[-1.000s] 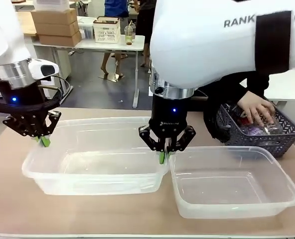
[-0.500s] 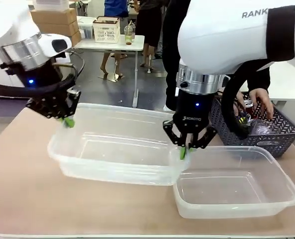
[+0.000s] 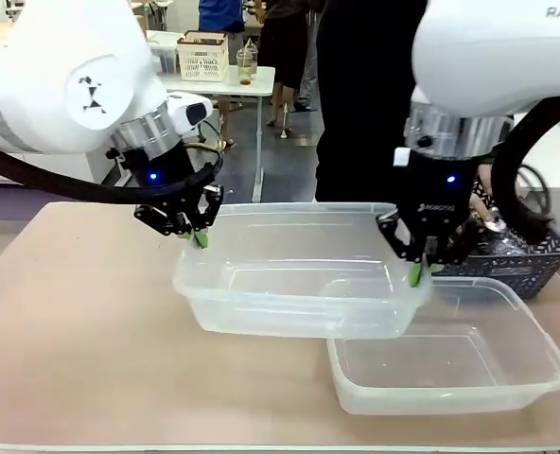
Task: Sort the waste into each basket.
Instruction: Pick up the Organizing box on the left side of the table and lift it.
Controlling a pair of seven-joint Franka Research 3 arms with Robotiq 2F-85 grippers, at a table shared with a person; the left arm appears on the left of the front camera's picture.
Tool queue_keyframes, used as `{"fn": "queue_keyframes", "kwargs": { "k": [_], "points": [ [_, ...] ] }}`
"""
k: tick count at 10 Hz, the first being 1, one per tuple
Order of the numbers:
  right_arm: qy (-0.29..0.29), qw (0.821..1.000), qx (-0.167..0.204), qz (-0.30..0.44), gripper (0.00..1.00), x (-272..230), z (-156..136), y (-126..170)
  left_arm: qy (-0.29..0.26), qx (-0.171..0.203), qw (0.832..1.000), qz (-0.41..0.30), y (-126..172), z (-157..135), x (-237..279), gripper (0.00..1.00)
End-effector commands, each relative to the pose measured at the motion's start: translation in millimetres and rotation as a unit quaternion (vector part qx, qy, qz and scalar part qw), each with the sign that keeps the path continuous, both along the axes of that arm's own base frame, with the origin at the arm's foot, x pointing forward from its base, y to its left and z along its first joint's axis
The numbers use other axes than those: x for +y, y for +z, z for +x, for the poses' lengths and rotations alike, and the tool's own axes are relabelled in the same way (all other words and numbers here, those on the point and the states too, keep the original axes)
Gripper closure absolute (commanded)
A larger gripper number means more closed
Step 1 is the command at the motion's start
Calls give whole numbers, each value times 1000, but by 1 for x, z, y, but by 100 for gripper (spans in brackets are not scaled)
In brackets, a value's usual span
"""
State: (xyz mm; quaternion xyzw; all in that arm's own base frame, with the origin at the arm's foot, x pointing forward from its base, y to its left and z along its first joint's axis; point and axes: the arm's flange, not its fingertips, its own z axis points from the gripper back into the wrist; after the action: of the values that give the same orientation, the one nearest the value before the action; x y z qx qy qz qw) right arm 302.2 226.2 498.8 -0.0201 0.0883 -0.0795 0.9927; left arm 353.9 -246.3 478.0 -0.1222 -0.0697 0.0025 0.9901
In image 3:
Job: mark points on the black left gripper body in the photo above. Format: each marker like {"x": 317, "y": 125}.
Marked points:
{"x": 164, "y": 165}

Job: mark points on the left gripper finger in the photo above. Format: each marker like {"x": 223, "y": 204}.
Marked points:
{"x": 164, "y": 220}
{"x": 213, "y": 203}

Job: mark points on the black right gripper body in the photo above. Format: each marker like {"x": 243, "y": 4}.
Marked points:
{"x": 438, "y": 189}

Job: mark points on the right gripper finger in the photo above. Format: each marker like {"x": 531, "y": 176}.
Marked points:
{"x": 400, "y": 239}
{"x": 450, "y": 248}

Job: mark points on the dark patterned snack wrapper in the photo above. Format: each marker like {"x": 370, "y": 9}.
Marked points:
{"x": 480, "y": 195}

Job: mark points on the clear plastic container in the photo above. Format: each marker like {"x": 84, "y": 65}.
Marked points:
{"x": 450, "y": 373}
{"x": 285, "y": 284}

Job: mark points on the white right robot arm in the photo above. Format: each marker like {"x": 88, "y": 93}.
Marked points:
{"x": 488, "y": 47}

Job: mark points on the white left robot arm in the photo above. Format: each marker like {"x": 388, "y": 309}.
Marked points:
{"x": 48, "y": 71}

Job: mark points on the shiny crumpled waste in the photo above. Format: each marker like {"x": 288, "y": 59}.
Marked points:
{"x": 500, "y": 222}

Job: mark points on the dark patterned plastic basket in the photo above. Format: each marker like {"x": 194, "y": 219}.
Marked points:
{"x": 521, "y": 272}

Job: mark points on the person left hand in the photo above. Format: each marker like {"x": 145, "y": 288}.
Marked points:
{"x": 486, "y": 172}

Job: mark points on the white folding table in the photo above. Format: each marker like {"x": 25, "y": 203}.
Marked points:
{"x": 242, "y": 90}

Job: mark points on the cream plastic crate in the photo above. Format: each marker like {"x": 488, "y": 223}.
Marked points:
{"x": 203, "y": 57}

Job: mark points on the person in black clothes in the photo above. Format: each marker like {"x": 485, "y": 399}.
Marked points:
{"x": 355, "y": 94}

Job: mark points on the plastic cup with green drink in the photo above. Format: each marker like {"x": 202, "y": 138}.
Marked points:
{"x": 247, "y": 66}

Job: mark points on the bystander in blue shirt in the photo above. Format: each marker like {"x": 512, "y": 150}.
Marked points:
{"x": 218, "y": 14}

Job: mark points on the bystander in dark shorts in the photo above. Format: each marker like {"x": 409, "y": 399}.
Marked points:
{"x": 285, "y": 47}

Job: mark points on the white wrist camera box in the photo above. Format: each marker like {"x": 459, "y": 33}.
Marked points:
{"x": 401, "y": 157}
{"x": 190, "y": 111}

